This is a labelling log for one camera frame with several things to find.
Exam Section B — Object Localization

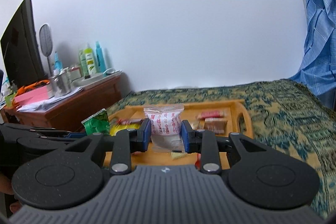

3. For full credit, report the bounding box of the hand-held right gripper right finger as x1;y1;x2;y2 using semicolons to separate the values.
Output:
181;119;271;175

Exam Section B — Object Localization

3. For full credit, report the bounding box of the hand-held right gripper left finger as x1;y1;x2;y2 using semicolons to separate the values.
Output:
62;118;153;175

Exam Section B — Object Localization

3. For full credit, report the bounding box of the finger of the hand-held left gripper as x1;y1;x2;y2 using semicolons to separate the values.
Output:
30;127;87;141

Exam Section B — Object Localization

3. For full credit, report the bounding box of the white red-print snack packet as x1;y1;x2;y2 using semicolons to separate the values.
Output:
143;104;185;153

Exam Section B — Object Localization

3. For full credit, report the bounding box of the green pea snack packet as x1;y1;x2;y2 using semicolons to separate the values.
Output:
81;108;111;135

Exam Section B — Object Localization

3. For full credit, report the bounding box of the wooden tray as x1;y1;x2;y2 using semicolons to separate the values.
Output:
104;99;254;169

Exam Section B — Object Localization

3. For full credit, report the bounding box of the red stick snack packet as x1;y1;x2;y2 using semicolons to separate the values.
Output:
197;110;227;120

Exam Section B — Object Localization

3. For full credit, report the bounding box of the person's left hand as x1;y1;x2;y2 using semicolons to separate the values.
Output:
0;173;21;214

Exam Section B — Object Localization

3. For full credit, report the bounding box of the yellow snack packet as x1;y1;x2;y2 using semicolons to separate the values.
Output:
109;119;143;136

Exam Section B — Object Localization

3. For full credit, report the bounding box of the wooden cabinet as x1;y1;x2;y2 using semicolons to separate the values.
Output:
0;74;122;132

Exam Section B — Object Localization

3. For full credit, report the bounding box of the brown snack bar packet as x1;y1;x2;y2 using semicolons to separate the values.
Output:
204;118;227;134

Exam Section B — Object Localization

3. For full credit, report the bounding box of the stack of papers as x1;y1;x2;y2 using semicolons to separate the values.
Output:
16;86;82;112

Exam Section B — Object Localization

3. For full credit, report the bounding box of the small green box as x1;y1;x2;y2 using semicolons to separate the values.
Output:
5;94;16;109

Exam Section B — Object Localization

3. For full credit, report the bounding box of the pink box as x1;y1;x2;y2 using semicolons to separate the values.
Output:
13;85;53;106

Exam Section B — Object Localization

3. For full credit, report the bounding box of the steel mug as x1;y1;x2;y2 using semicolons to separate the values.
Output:
50;70;72;96

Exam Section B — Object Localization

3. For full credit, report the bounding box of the white plastic tray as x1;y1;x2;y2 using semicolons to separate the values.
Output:
72;70;122;90

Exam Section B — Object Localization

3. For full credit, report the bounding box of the small blue spray bottle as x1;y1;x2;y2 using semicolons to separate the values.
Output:
54;51;63;75

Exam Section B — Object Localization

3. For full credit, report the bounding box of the light green white bottle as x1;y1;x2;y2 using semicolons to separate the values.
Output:
83;43;96;77

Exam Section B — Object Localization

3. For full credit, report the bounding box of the teal spray bottle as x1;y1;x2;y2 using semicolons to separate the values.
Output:
95;41;106;73

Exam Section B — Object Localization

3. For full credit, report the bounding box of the black monitor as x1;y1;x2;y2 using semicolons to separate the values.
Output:
0;0;45;88

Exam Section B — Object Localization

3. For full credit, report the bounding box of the round standing mirror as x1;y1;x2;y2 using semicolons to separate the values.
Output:
39;24;54;77

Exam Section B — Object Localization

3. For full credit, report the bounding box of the paisley printed blanket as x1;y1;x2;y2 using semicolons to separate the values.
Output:
105;80;336;219

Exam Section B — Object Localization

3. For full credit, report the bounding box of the blue plaid cloth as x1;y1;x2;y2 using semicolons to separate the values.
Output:
289;0;336;110

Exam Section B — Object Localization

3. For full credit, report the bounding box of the orange strap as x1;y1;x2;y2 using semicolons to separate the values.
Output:
16;80;50;94

